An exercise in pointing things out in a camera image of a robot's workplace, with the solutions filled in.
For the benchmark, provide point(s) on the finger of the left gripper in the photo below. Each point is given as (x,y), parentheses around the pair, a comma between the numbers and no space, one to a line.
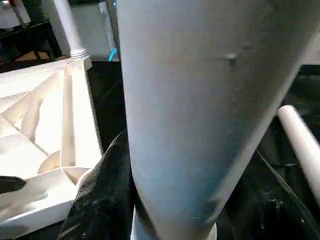
(11,185)

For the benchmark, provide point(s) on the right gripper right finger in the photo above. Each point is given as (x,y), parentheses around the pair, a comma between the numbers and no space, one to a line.
(270,205)

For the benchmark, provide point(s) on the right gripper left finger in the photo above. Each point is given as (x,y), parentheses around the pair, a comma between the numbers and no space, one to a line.
(102,200)

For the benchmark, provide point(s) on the white plastic table top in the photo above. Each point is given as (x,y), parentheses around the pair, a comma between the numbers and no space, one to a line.
(45,130)

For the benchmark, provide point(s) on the white plastic table leg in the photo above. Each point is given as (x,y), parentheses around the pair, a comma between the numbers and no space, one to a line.
(305,145)
(70,30)
(200,100)

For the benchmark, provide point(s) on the black work mat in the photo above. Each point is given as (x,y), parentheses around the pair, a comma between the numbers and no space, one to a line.
(107,105)

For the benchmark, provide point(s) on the blue plastic tool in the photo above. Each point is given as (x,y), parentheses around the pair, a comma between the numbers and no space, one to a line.
(112,54)

